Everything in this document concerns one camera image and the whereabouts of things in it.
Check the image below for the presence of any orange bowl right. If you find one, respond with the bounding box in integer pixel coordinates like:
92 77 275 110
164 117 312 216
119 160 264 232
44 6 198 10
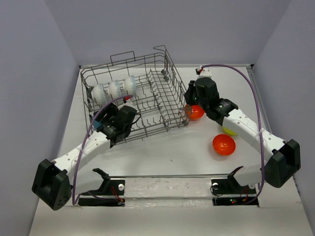
212 134 236 156

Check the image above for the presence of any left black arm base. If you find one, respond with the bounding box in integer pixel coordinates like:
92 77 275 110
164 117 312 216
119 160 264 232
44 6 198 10
77 168 125 207

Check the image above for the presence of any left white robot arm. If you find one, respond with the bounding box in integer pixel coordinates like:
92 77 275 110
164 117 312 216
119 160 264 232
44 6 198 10
31 100 137 210

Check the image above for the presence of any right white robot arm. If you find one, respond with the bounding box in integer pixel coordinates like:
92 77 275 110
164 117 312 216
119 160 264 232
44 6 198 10
184 77 301 193

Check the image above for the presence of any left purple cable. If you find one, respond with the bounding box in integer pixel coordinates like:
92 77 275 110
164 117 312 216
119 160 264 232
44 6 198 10
72 94 134 206

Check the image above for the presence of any lime green bowl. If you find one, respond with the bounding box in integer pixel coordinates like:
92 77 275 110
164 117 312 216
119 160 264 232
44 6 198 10
222 126 237 136

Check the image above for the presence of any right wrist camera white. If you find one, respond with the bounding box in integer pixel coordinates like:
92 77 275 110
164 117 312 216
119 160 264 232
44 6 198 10
195 66 212 79

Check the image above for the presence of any orange bowl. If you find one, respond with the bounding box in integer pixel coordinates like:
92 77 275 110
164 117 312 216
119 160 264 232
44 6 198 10
212 134 236 156
184 104 205 120

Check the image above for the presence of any blue bowl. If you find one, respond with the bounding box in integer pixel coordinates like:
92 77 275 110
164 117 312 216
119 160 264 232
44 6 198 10
93 120 101 130

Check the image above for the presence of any orange bowl left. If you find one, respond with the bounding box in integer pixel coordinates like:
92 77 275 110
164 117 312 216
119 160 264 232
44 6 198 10
184 104 205 120

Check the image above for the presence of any grey wire dish rack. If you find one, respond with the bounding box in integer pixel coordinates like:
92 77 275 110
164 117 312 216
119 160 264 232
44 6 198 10
80 45 189 143

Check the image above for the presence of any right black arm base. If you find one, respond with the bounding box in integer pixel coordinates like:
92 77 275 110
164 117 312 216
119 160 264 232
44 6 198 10
210 166 259 207

